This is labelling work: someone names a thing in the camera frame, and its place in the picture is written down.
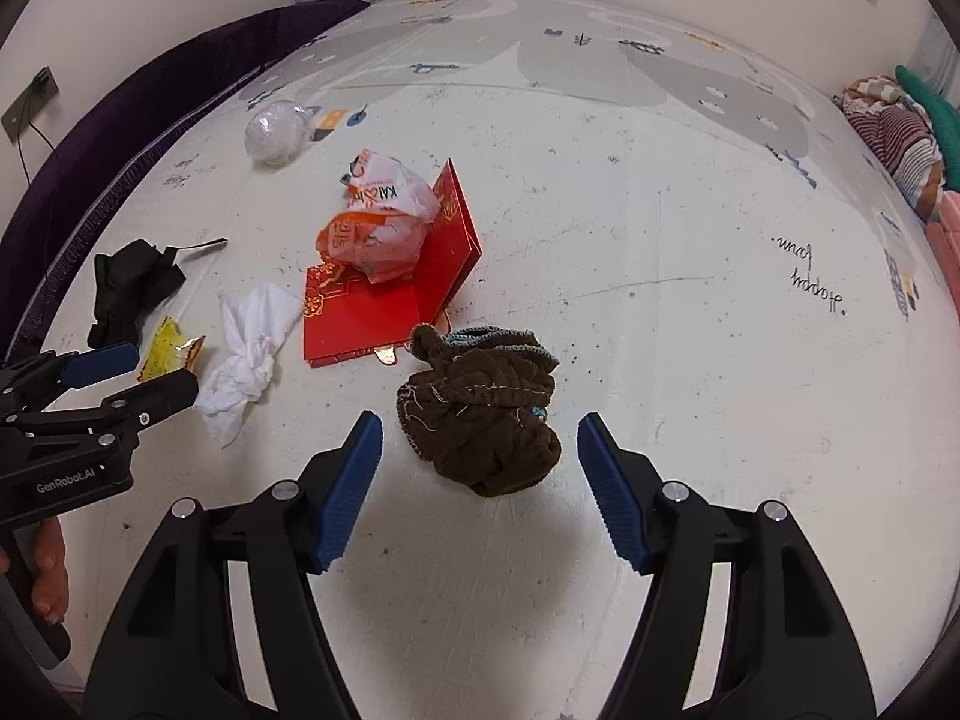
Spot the black crumpled cloth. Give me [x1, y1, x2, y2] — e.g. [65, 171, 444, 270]
[86, 238, 228, 349]

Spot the orange white plastic bag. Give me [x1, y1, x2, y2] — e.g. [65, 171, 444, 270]
[316, 149, 441, 284]

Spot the person's left hand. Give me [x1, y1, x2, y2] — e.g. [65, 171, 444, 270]
[31, 517, 70, 624]

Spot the crumpled clear plastic ball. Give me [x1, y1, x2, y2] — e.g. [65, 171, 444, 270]
[244, 99, 314, 167]

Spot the brown knitted cloth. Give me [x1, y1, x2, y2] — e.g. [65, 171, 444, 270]
[395, 323, 562, 497]

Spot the dark wall socket plate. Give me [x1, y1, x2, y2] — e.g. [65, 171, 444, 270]
[2, 67, 60, 143]

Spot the white tissue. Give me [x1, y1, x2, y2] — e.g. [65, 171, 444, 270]
[194, 283, 302, 449]

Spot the pink folded blanket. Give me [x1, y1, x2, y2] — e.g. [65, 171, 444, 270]
[926, 190, 960, 302]

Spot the red gift envelope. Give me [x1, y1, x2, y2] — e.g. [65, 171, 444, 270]
[302, 163, 482, 367]

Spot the striped folded cloth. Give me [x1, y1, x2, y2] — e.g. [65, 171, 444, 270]
[839, 75, 946, 221]

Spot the socket cable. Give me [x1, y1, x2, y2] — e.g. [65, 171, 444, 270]
[13, 122, 56, 185]

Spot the yellow foil wrapper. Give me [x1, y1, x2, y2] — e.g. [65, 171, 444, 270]
[137, 317, 205, 382]

